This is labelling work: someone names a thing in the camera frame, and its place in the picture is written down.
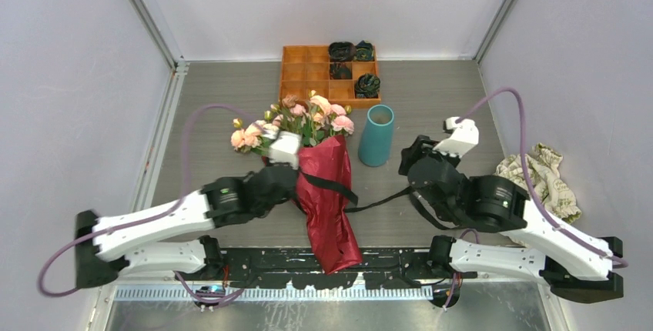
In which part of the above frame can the pink flower bouquet red wrap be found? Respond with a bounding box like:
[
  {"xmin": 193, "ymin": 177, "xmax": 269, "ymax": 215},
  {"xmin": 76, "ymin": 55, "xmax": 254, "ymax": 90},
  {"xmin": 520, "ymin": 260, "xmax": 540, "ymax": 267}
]
[{"xmin": 230, "ymin": 91, "xmax": 362, "ymax": 274}]

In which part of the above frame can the black printed ribbon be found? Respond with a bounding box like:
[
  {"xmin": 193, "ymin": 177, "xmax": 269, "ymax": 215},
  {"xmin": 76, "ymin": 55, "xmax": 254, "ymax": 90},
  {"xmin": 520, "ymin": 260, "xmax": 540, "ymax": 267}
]
[{"xmin": 290, "ymin": 170, "xmax": 460, "ymax": 231}]

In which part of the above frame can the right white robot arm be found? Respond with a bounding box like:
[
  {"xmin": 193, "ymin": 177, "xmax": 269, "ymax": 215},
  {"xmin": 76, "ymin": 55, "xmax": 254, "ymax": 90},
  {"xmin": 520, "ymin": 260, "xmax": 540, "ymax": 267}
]
[{"xmin": 398, "ymin": 135, "xmax": 624, "ymax": 304}]

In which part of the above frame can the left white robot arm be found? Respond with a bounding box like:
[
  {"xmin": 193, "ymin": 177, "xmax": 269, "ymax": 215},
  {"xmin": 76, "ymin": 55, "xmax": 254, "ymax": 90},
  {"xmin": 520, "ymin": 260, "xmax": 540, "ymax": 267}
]
[{"xmin": 75, "ymin": 164, "xmax": 299, "ymax": 289}]

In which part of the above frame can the teal vase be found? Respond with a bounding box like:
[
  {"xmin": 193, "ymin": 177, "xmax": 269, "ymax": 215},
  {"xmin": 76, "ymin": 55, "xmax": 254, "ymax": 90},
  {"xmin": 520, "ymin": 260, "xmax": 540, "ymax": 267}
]
[{"xmin": 358, "ymin": 104, "xmax": 395, "ymax": 167}]

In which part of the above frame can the crumpled printed cloth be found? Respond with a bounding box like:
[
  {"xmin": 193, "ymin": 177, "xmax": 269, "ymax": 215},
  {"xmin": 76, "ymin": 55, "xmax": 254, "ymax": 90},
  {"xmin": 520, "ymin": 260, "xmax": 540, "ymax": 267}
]
[{"xmin": 494, "ymin": 143, "xmax": 582, "ymax": 224}]

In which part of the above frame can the small electronics board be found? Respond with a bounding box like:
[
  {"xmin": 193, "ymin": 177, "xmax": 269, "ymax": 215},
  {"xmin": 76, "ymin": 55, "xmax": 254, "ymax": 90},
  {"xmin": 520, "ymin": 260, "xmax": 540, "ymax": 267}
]
[{"xmin": 195, "ymin": 285, "xmax": 226, "ymax": 299}]

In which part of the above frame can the orange compartment tray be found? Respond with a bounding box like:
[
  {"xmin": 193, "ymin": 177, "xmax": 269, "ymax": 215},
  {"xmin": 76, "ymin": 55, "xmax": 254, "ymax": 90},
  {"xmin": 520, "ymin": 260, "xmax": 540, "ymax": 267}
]
[{"xmin": 279, "ymin": 45, "xmax": 382, "ymax": 109}]

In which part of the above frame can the dark green rolled sock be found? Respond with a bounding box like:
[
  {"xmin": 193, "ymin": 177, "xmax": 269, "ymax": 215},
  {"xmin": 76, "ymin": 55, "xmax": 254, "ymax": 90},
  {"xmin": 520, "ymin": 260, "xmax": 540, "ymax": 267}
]
[{"xmin": 353, "ymin": 73, "xmax": 381, "ymax": 99}]

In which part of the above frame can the dark teal rolled sock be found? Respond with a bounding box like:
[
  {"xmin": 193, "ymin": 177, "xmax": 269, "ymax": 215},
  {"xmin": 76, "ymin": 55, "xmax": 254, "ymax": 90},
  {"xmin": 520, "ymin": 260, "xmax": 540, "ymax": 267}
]
[{"xmin": 354, "ymin": 40, "xmax": 376, "ymax": 62}]

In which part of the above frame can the black rolled sock top left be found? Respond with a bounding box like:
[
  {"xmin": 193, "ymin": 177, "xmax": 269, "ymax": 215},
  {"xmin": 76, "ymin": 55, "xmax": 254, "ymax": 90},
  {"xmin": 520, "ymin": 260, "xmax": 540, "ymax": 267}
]
[{"xmin": 327, "ymin": 42, "xmax": 357, "ymax": 62}]

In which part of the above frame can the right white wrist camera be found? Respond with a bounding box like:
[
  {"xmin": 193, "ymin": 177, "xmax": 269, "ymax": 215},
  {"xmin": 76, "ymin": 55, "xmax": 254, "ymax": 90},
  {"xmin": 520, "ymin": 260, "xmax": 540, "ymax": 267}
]
[{"xmin": 433, "ymin": 117, "xmax": 479, "ymax": 158}]

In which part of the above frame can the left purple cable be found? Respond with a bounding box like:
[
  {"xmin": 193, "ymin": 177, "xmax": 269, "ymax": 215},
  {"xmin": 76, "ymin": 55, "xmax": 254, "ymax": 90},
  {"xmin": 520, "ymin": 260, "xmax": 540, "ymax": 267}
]
[{"xmin": 36, "ymin": 103, "xmax": 261, "ymax": 299}]

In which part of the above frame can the purple cable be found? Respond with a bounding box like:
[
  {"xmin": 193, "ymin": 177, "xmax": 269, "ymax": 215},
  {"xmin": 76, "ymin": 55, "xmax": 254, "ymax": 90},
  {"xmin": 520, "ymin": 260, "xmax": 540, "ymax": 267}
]
[
  {"xmin": 454, "ymin": 87, "xmax": 629, "ymax": 269},
  {"xmin": 36, "ymin": 103, "xmax": 261, "ymax": 299}
]

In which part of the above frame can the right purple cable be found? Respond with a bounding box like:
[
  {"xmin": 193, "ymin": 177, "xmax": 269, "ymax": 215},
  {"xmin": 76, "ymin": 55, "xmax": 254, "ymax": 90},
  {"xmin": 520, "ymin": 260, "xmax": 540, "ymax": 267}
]
[{"xmin": 454, "ymin": 87, "xmax": 629, "ymax": 269}]

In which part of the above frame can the perforated metal rail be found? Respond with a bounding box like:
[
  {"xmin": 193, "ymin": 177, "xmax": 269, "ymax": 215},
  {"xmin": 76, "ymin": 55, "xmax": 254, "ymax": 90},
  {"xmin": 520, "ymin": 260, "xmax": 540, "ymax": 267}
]
[{"xmin": 113, "ymin": 285, "xmax": 434, "ymax": 302}]

